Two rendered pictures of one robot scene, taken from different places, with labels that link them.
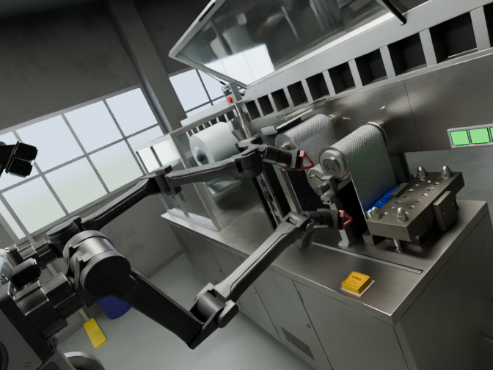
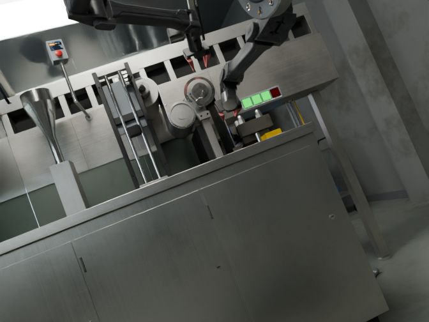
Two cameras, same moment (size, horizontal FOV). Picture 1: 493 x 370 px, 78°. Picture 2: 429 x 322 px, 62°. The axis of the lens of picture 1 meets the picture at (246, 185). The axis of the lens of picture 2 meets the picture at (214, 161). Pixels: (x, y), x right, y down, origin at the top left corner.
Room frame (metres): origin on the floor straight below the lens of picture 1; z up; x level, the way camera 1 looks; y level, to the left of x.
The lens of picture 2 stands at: (0.69, 1.28, 0.79)
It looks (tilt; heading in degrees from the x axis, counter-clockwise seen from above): 4 degrees up; 287
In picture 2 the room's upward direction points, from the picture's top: 22 degrees counter-clockwise
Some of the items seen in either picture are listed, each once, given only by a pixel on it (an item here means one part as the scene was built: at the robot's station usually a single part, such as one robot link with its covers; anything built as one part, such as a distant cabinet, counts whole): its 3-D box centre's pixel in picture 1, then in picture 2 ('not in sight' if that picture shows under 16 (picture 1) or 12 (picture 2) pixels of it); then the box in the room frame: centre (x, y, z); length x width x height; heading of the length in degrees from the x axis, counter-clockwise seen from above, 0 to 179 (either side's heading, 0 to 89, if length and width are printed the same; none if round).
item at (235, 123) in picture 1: (238, 122); (37, 99); (1.82, -0.11, 1.50); 0.14 x 0.14 x 0.06
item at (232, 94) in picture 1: (230, 93); (57, 51); (1.63, -0.12, 1.66); 0.07 x 0.07 x 0.10; 43
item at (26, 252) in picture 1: (36, 256); not in sight; (0.88, 0.65, 1.45); 0.09 x 0.08 x 0.12; 34
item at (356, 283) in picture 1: (356, 282); (270, 135); (0.88, -0.20, 0.91); 0.07 x 0.07 x 0.02; 27
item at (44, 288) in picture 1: (48, 305); not in sight; (0.46, 0.37, 1.45); 0.09 x 0.08 x 0.12; 34
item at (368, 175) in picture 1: (374, 180); (218, 119); (1.13, -0.48, 1.12); 0.23 x 0.01 x 0.18; 117
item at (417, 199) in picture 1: (416, 202); (246, 133); (1.04, -0.57, 1.00); 0.40 x 0.16 x 0.06; 117
